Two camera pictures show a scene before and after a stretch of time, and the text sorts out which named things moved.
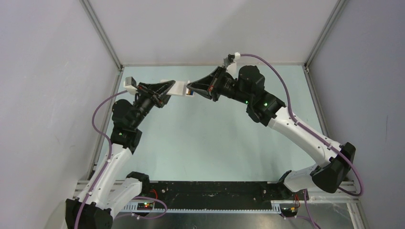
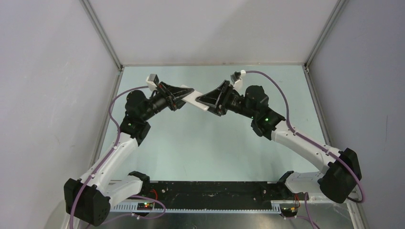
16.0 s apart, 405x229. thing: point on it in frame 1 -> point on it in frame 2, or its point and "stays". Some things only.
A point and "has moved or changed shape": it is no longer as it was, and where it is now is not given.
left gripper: x=153 y=90 -> x=173 y=95
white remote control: x=179 y=88 has moved or changed shape
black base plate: x=217 y=194 stays
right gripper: x=212 y=82 -> x=218 y=98
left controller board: x=143 y=206 stays
